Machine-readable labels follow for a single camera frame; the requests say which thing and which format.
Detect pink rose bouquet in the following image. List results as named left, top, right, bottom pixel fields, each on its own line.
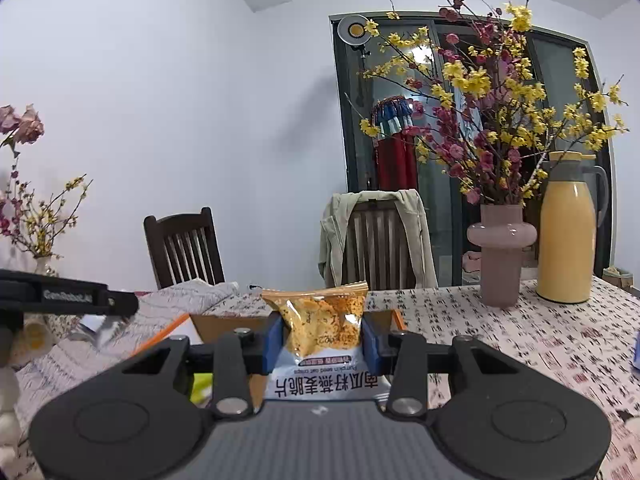
left=0, top=104, right=46, bottom=161

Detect yellow thermos jug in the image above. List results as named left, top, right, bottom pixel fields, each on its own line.
left=536, top=151, right=610, bottom=305

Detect person's left hand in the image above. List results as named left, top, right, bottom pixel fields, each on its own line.
left=0, top=367, right=22, bottom=456

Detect red blue hanging garment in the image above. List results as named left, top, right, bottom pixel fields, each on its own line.
left=372, top=97, right=418, bottom=193

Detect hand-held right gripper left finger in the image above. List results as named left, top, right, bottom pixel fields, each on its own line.
left=120, top=311, right=287, bottom=420

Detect silver snack packet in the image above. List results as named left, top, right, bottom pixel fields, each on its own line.
left=75, top=314, right=126, bottom=350

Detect chair with beige jacket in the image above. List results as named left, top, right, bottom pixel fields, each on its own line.
left=320, top=189, right=440, bottom=291

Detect dark wooden chair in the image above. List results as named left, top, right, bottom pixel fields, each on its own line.
left=143, top=207, right=226, bottom=291
left=342, top=200, right=418, bottom=291

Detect dark framed glass door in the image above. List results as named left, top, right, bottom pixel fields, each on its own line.
left=329, top=12, right=616, bottom=288

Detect lime green snack packet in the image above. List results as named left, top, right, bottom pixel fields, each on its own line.
left=190, top=372, right=216, bottom=406

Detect thin yellow flower branches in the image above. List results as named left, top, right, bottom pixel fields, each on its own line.
left=0, top=170, right=93, bottom=261

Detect orange cardboard box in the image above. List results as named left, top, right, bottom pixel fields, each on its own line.
left=129, top=309, right=406, bottom=411

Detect round studio light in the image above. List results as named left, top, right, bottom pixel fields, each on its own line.
left=337, top=16, right=368, bottom=51

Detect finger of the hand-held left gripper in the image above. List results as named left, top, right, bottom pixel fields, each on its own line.
left=106, top=287, right=140, bottom=321

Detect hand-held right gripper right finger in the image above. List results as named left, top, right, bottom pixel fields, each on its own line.
left=360, top=311, right=521, bottom=420

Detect yellow pink flower branches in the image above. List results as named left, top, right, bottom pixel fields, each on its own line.
left=357, top=0, right=631, bottom=206

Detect pink vase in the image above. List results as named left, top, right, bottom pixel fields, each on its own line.
left=466, top=203, right=538, bottom=308

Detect orange crisp snack packet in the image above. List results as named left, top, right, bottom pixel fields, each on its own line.
left=261, top=281, right=391, bottom=401

